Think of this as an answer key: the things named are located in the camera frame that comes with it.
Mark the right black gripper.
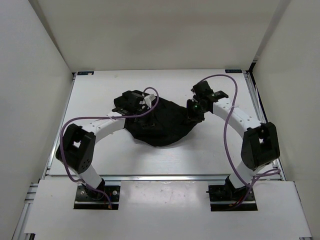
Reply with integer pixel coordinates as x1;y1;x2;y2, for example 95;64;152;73
183;99;209;125

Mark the black skirt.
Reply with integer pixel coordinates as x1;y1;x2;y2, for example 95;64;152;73
124;97;198;147

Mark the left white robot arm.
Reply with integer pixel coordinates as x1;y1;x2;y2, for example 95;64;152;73
55;87;160;200

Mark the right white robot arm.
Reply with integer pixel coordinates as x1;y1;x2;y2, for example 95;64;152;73
186;89;280;200

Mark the right blue corner label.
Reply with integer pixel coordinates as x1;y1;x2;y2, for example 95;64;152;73
225;69;243;74

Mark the blue corner label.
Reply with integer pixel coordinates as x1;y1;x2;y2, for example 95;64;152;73
77;71;95;76
225;69;243;74

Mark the left blue corner label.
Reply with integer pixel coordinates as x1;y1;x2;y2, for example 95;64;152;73
77;71;95;76

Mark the white front cover panel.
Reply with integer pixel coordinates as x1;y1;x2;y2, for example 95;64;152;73
25;180;312;240

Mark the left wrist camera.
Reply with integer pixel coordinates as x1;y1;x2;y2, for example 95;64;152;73
122;90;144;108

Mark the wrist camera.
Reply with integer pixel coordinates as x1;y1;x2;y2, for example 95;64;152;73
191;80;214;98
122;90;144;108

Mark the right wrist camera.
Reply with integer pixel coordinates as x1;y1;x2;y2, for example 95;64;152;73
191;80;214;98

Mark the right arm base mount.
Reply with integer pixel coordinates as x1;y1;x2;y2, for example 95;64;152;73
206;184;258;212

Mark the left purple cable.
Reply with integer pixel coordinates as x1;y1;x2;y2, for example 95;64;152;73
61;86;161;210

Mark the purple cable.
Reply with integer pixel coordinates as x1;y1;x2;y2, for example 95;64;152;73
198;73;282;208
61;86;161;210

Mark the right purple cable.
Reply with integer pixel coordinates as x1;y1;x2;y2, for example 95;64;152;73
198;73;282;208

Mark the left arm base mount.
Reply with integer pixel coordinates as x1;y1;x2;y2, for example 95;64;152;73
73;184;121;210

